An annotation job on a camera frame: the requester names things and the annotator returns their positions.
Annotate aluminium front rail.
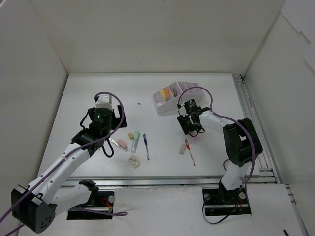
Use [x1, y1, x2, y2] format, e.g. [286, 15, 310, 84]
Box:
[36, 175, 249, 189]

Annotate purple cable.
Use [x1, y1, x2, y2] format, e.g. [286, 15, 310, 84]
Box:
[0, 92, 128, 236]
[177, 86, 263, 183]

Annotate small scissors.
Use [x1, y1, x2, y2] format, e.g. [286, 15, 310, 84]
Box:
[108, 138, 121, 149]

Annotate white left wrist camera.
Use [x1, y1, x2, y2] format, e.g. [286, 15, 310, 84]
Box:
[95, 94, 112, 110]

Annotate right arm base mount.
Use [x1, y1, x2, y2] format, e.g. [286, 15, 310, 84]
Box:
[201, 181, 252, 225]

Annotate pink eraser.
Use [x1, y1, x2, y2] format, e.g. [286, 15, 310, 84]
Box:
[116, 139, 128, 150]

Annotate orange capped marker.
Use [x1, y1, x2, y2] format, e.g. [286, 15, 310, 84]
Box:
[164, 88, 171, 101]

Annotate green capped marker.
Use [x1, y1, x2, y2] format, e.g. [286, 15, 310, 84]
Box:
[131, 131, 140, 153]

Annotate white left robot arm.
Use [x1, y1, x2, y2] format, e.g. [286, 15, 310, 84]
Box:
[11, 104, 127, 234]

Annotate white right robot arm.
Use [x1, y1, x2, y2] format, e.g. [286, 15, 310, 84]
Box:
[177, 99, 262, 203]

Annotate aluminium side rail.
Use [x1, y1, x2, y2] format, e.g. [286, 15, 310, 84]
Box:
[232, 72, 298, 205]

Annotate beige eraser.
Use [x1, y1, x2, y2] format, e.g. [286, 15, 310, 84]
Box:
[179, 144, 186, 155]

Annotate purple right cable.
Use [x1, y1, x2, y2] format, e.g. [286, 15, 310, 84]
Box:
[177, 86, 263, 183]

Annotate yellow highlighter pen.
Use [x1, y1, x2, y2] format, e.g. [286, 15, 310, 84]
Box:
[160, 90, 167, 102]

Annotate small tan eraser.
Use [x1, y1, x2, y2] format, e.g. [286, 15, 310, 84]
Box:
[128, 132, 134, 140]

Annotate blue pen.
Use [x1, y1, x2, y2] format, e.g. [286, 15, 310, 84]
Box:
[143, 133, 150, 160]

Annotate pink white desk organizer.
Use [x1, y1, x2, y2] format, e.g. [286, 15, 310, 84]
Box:
[153, 81, 204, 114]

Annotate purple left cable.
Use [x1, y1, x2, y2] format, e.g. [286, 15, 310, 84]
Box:
[0, 92, 128, 236]

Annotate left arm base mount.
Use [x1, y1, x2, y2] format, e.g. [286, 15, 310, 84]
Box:
[66, 180, 115, 220]

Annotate red pen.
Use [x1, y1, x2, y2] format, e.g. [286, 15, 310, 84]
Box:
[185, 139, 196, 166]

